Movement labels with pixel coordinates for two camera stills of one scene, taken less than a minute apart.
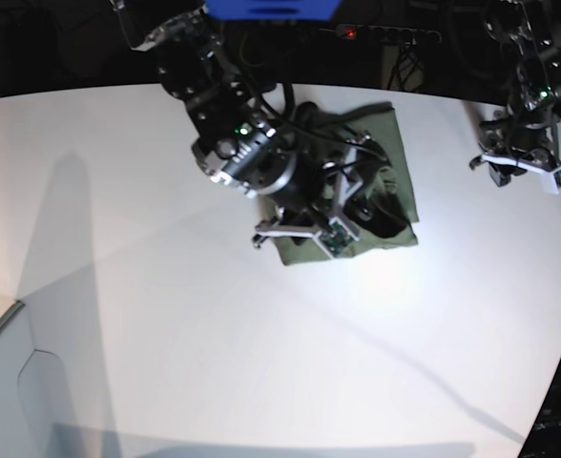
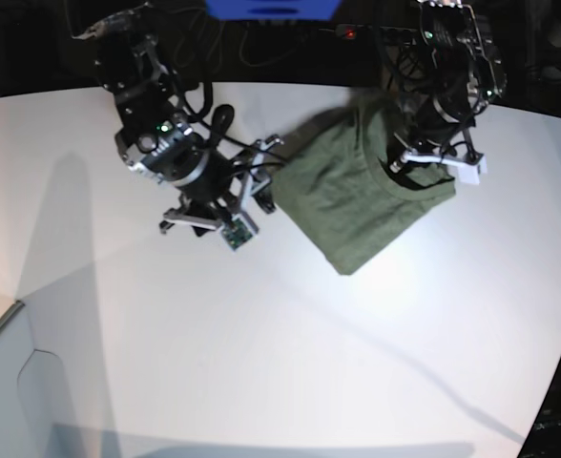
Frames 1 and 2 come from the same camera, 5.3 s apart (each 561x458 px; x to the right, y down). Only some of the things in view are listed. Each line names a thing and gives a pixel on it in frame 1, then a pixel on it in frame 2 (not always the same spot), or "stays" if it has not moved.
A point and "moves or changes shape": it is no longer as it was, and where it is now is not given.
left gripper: [349, 181] -> [255, 177]
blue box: [272, 10] stays
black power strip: [383, 32] stays
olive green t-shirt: [374, 132] moves or changes shape
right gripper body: [537, 155] -> [468, 164]
